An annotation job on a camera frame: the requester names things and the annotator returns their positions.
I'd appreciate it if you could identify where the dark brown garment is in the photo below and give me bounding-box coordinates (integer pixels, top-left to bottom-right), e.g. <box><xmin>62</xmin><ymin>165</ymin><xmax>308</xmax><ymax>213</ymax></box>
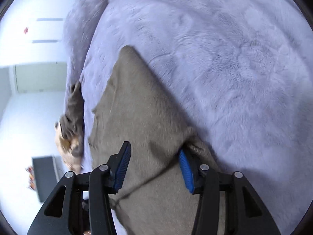
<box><xmin>59</xmin><ymin>81</ymin><xmax>84</xmax><ymax>158</ymax></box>

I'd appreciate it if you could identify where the lavender plush bedspread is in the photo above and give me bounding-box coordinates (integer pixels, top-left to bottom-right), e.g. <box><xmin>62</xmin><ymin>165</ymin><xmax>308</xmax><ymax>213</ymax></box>
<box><xmin>64</xmin><ymin>0</ymin><xmax>312</xmax><ymax>234</ymax></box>

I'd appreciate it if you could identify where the colourful item beside box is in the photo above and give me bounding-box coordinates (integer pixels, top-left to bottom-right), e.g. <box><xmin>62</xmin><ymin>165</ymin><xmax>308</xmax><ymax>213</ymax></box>
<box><xmin>26</xmin><ymin>166</ymin><xmax>36</xmax><ymax>190</ymax></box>

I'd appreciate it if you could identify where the dark grey storage box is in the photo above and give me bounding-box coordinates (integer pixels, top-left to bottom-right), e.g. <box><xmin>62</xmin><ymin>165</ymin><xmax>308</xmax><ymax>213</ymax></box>
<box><xmin>32</xmin><ymin>155</ymin><xmax>59</xmax><ymax>203</ymax></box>

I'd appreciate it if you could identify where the peach striped garment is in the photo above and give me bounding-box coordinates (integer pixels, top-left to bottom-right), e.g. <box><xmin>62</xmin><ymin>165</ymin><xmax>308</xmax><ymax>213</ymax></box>
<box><xmin>55</xmin><ymin>121</ymin><xmax>83</xmax><ymax>174</ymax></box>

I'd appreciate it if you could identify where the taupe knit sweater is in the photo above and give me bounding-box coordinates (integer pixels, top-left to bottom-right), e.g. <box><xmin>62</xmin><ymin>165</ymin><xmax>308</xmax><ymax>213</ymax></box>
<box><xmin>87</xmin><ymin>44</ymin><xmax>227</xmax><ymax>235</ymax></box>

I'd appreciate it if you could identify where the white wardrobe door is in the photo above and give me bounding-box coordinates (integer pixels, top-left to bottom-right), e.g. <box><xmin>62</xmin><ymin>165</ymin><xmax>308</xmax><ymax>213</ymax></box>
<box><xmin>13</xmin><ymin>62</ymin><xmax>67</xmax><ymax>93</ymax></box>

